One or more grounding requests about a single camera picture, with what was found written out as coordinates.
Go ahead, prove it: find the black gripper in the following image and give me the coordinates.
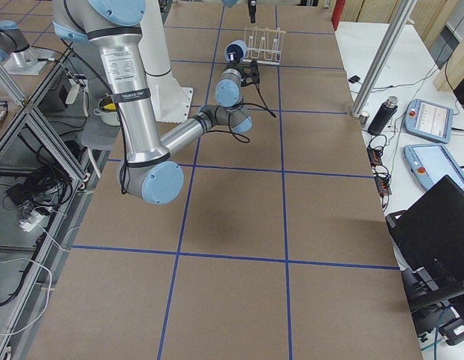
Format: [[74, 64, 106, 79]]
[[219, 53, 251, 85], [247, 0, 257, 23]]

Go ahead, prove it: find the light blue plastic cup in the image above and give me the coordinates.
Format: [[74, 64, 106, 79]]
[[224, 40, 248, 62]]

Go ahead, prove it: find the white pot with banana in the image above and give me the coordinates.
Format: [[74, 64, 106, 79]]
[[93, 97, 120, 127]]

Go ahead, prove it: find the black water bottle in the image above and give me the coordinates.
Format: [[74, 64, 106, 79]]
[[367, 95, 398, 136]]

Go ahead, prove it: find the orange black usb hub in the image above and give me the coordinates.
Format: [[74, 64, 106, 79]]
[[367, 147, 392, 197]]

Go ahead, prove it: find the blue teach pendant far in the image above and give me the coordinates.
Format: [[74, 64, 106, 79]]
[[404, 98, 453, 144]]

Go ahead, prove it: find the blue teach pendant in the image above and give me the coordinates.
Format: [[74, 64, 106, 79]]
[[404, 98, 453, 144], [403, 144, 464, 191]]

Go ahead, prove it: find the blue teach pendant near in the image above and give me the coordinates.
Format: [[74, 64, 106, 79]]
[[403, 144, 464, 191]]

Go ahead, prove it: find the black laptop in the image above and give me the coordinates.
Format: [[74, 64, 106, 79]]
[[386, 175, 464, 316]]

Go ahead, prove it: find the white power strip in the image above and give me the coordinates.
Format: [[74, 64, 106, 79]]
[[19, 209, 47, 233]]

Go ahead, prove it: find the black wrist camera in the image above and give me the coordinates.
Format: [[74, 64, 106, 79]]
[[242, 60, 260, 88]]

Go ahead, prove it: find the white wire cup holder rack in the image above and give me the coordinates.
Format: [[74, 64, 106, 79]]
[[243, 26, 287, 65]]

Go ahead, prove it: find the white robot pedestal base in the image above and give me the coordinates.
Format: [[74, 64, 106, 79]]
[[139, 0, 194, 123]]

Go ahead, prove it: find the aluminium frame structure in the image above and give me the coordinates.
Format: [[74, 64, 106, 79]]
[[351, 0, 417, 118]]

